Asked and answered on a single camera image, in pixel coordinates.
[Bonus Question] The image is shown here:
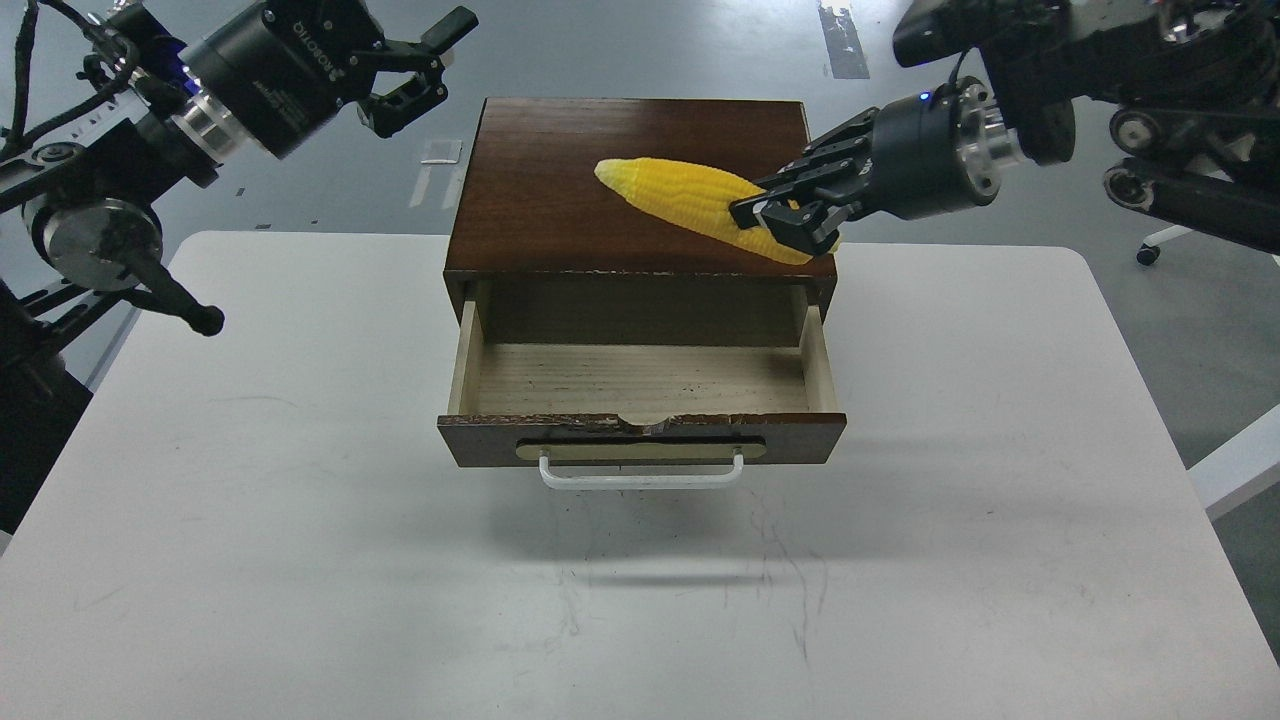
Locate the dark wooden cabinet box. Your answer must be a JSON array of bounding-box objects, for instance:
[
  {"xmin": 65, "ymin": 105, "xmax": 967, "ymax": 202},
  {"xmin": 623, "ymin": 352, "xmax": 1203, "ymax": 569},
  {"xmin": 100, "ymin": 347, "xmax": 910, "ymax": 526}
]
[{"xmin": 443, "ymin": 97, "xmax": 837, "ymax": 347}]

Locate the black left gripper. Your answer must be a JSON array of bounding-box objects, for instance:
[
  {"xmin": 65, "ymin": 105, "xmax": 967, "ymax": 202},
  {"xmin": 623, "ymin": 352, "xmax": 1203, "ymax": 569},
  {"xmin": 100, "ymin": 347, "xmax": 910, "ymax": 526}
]
[{"xmin": 180, "ymin": 1, "xmax": 479, "ymax": 158}]

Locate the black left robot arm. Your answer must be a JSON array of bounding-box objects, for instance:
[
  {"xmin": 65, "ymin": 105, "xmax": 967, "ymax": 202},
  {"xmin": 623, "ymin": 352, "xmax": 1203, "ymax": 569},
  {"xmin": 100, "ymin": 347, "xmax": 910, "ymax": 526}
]
[{"xmin": 1, "ymin": 1, "xmax": 479, "ymax": 536}]

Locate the wooden drawer with white handle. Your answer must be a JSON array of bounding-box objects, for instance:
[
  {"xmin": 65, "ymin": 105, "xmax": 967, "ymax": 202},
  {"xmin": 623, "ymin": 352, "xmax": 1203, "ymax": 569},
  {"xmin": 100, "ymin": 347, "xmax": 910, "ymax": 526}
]
[{"xmin": 436, "ymin": 277, "xmax": 849, "ymax": 468}]

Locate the white table leg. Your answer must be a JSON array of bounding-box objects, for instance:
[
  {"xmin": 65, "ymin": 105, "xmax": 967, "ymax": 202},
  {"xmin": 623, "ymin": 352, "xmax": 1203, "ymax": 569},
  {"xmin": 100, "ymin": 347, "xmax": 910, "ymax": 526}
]
[{"xmin": 1188, "ymin": 406, "xmax": 1279, "ymax": 521}]

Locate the grey floor tape strip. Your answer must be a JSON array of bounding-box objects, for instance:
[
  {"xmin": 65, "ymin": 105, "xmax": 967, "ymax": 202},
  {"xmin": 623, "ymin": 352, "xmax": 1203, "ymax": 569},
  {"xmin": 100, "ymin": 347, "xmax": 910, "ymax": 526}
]
[{"xmin": 817, "ymin": 1, "xmax": 870, "ymax": 79}]

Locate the yellow plastic corn cob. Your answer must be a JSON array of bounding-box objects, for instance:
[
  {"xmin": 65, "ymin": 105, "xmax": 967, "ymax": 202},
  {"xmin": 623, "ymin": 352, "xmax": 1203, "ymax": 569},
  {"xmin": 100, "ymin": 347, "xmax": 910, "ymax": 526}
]
[{"xmin": 594, "ymin": 158, "xmax": 813, "ymax": 265}]

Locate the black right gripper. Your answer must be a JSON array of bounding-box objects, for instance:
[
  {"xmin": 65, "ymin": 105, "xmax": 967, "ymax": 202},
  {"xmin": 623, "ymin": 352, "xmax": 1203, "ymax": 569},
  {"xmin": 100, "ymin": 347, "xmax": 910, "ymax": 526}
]
[{"xmin": 728, "ymin": 85, "xmax": 1027, "ymax": 258}]

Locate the white chair leg with caster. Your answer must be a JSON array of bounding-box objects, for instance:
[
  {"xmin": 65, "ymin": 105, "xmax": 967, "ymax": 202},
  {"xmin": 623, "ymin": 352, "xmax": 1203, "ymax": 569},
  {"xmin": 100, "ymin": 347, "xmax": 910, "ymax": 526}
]
[{"xmin": 1135, "ymin": 225, "xmax": 1196, "ymax": 266}]

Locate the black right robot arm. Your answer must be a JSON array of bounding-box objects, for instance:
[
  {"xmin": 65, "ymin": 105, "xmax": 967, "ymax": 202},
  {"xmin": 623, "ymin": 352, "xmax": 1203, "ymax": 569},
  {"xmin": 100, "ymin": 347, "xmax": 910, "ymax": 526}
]
[{"xmin": 728, "ymin": 1, "xmax": 1277, "ymax": 258}]

